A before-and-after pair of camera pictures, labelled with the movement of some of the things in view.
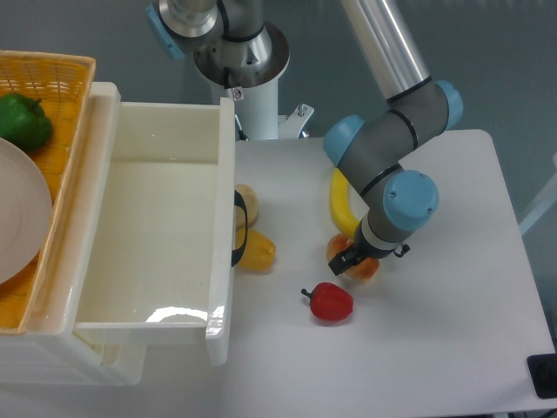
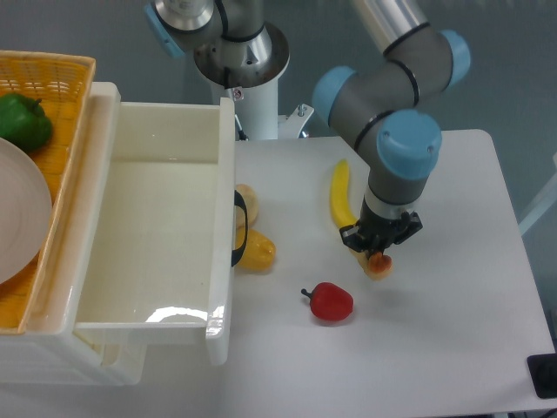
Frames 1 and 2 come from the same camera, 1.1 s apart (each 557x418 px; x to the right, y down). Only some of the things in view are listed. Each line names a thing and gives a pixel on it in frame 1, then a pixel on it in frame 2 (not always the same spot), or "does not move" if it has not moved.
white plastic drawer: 159,266 does not move
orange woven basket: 63,83 does not move
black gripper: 347,259 to 377,232
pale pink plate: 26,212 does not move
